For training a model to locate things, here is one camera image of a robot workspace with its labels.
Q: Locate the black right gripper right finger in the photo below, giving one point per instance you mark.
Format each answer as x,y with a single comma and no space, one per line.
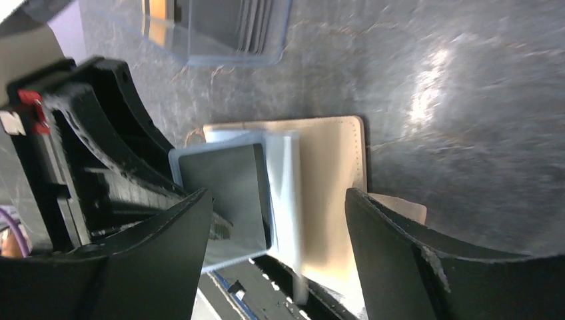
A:
409,271

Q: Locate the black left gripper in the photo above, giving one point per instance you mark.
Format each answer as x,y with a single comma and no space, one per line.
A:
89,158

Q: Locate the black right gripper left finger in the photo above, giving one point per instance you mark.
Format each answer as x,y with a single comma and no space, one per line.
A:
148,271

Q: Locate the single black credit card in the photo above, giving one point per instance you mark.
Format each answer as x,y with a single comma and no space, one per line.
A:
237,178

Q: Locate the beige leather card holder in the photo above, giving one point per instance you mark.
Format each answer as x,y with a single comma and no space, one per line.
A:
310,165

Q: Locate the black and yellow credit cards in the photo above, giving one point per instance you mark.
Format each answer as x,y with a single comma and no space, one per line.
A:
214,28

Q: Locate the clear acrylic card box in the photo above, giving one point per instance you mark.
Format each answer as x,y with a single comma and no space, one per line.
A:
128,16

